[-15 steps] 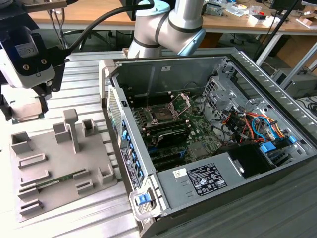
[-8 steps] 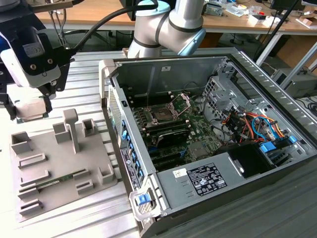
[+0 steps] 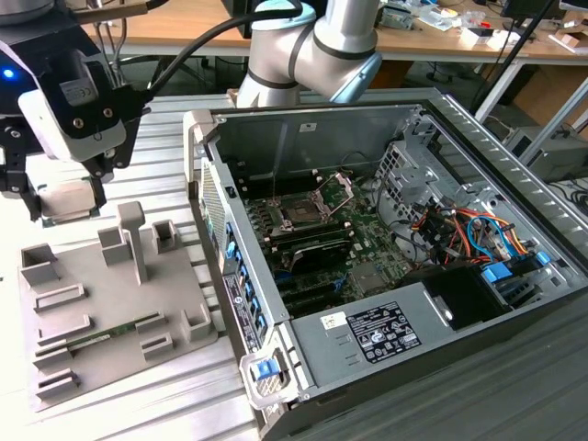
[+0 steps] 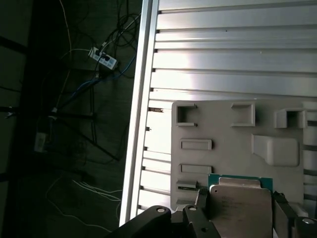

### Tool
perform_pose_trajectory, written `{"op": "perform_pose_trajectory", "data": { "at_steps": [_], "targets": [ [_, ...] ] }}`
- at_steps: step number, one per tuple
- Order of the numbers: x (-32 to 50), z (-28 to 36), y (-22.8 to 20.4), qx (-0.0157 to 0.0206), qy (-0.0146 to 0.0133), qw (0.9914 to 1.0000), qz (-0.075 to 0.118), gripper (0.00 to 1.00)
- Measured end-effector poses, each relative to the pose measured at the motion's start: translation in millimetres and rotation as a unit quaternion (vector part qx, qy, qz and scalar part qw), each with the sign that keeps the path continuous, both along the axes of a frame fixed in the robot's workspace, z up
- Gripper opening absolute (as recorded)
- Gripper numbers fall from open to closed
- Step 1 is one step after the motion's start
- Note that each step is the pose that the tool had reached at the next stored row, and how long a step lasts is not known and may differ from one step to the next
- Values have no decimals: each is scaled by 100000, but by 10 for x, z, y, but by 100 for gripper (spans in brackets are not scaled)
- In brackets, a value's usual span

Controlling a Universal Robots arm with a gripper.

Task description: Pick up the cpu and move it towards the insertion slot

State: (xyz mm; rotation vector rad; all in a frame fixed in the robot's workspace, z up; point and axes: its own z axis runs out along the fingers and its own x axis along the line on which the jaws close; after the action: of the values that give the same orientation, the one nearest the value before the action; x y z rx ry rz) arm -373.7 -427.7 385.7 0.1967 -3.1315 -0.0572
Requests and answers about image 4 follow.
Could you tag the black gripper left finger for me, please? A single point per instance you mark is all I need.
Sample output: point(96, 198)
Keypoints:
point(195, 223)

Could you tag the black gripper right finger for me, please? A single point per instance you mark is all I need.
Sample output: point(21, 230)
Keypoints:
point(304, 228)

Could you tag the silver CPU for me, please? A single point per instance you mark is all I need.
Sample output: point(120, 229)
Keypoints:
point(240, 210)

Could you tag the grey parts rack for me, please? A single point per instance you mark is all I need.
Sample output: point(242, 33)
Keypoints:
point(235, 148)

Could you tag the black floor stand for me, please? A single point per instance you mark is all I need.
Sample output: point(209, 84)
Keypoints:
point(74, 114)

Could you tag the white power adapter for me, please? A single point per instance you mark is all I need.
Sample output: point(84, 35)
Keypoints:
point(40, 142)

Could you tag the white power strip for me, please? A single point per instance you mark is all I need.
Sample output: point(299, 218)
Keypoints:
point(104, 58)

